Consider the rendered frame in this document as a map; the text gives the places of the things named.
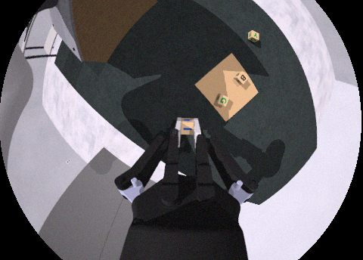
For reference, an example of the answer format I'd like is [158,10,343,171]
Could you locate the tan flat square mat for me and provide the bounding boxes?
[195,53,258,121]

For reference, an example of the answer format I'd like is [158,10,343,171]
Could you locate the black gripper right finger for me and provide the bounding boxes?
[194,118,259,207]

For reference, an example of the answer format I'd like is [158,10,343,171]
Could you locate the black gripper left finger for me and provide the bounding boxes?
[114,117,182,206]

